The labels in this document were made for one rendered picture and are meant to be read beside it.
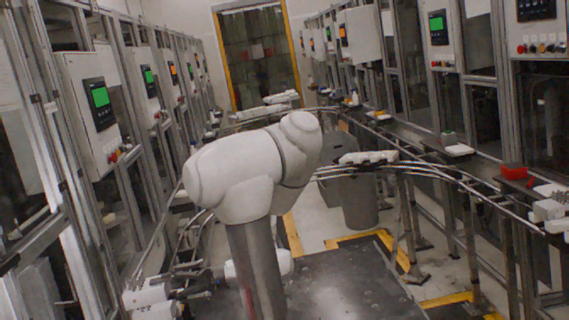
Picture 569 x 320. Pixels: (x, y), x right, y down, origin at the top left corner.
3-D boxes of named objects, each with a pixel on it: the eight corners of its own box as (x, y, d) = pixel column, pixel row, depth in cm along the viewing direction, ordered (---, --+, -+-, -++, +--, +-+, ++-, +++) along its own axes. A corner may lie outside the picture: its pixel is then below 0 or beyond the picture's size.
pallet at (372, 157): (340, 173, 335) (338, 158, 332) (348, 166, 346) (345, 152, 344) (394, 169, 317) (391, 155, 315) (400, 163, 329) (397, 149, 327)
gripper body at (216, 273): (229, 282, 160) (201, 287, 159) (224, 257, 158) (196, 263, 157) (229, 293, 152) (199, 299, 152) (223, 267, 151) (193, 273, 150)
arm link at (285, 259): (249, 294, 156) (245, 257, 165) (297, 284, 157) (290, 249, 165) (244, 278, 148) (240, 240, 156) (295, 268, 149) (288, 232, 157)
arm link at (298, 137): (296, 146, 126) (250, 161, 120) (312, 93, 113) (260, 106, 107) (323, 184, 120) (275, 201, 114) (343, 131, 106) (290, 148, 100)
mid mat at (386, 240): (427, 279, 333) (426, 278, 333) (346, 296, 331) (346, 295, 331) (384, 228, 431) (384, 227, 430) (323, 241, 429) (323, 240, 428)
